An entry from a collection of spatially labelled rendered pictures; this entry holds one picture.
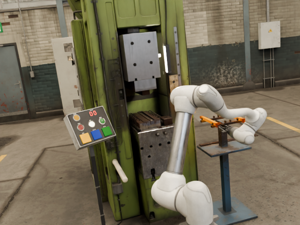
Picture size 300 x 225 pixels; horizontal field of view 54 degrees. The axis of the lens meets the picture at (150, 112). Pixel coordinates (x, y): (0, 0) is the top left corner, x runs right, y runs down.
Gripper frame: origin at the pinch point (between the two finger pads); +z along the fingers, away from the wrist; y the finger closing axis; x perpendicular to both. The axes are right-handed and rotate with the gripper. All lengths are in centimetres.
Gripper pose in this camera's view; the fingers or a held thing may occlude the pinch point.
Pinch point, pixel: (221, 126)
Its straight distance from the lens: 252.2
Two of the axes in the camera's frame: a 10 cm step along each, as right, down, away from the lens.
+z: -2.6, -1.8, 9.5
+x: -1.1, -9.7, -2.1
